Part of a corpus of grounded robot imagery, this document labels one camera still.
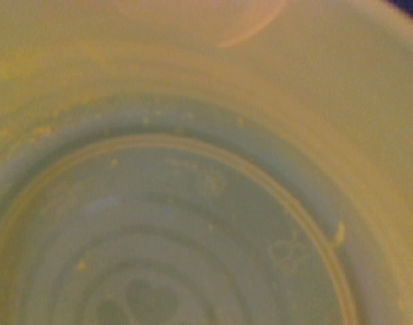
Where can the yellow plastic bowl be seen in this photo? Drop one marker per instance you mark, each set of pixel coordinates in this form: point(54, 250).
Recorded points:
point(206, 162)

